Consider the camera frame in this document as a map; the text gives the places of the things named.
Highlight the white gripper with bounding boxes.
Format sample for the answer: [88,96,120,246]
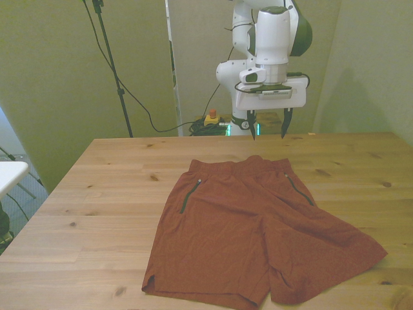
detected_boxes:
[234,76,307,141]

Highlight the rust red shorts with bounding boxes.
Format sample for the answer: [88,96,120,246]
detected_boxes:
[141,154,388,310]

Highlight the yellow emergency stop box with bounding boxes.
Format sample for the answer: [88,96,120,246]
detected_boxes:
[203,109,221,127]

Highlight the black tripod stand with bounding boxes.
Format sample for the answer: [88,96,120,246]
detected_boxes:
[82,0,135,138]

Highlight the white folding table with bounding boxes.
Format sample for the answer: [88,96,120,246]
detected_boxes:
[0,147,45,200]

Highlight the dark rounded object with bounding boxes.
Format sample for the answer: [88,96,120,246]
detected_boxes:
[0,200,15,256]

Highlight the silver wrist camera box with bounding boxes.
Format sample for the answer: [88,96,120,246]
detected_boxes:
[257,89,293,100]

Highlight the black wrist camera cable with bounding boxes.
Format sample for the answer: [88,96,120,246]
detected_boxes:
[206,23,310,118]

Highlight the coiled dark cable bundle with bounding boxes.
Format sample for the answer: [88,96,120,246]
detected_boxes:
[188,118,232,137]

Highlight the white partition frame post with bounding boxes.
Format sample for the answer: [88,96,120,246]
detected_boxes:
[164,0,183,137]

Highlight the black tripod cable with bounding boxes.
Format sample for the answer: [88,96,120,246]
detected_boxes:
[82,0,207,134]

